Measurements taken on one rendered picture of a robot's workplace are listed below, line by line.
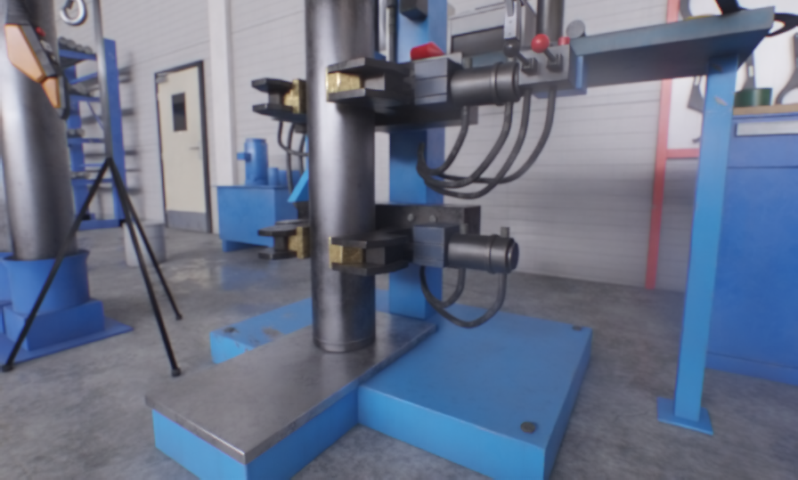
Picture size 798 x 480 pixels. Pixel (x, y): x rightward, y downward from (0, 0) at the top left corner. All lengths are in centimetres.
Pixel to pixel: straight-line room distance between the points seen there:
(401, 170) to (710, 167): 100
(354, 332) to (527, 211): 205
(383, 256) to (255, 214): 265
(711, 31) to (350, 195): 97
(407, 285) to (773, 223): 130
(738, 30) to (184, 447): 158
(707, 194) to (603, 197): 169
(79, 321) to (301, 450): 138
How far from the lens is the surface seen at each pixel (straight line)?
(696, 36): 120
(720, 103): 136
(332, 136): 121
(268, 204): 353
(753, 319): 188
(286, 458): 107
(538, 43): 93
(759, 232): 183
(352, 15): 129
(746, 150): 181
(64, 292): 218
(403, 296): 169
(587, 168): 300
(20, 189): 215
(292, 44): 454
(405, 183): 161
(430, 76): 120
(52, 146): 216
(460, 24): 135
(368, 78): 115
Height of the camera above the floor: 69
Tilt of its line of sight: 7 degrees down
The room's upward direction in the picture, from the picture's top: straight up
